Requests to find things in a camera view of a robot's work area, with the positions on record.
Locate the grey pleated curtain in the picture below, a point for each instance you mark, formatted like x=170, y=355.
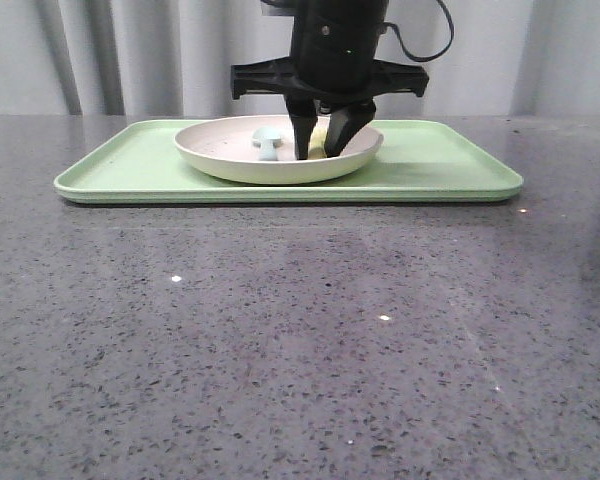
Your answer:
x=172, y=58

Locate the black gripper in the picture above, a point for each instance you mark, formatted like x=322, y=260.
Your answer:
x=332, y=60

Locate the beige speckled round plate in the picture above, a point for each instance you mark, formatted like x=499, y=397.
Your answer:
x=223, y=148

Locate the light green plastic tray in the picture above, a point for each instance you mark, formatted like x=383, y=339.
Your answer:
x=417, y=161

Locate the light blue plastic spoon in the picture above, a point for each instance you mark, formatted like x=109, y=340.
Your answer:
x=267, y=139

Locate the yellow plastic fork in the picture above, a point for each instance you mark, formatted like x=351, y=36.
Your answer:
x=316, y=148

